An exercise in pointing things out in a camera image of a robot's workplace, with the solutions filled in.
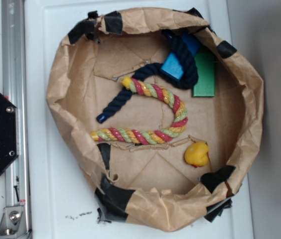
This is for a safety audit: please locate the yellow rubber duck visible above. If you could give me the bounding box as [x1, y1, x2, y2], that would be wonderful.
[184, 142, 209, 168]

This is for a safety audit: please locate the green wooden block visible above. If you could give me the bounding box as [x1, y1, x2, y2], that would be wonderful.
[193, 52, 215, 98]

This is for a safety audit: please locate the blue wooden block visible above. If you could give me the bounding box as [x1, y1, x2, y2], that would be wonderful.
[161, 33, 201, 82]

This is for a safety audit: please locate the dark blue twisted rope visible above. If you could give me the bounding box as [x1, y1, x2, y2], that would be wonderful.
[96, 29, 200, 124]

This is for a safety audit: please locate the aluminium extrusion rail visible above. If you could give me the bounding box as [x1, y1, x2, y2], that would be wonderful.
[0, 0, 33, 239]

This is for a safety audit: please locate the multicolour twisted rope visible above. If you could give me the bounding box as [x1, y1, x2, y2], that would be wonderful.
[90, 76, 189, 145]

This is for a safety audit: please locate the metal corner bracket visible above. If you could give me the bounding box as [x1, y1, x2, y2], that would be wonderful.
[0, 206, 27, 239]

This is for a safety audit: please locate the brown paper bag bin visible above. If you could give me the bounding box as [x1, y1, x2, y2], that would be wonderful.
[46, 7, 264, 232]

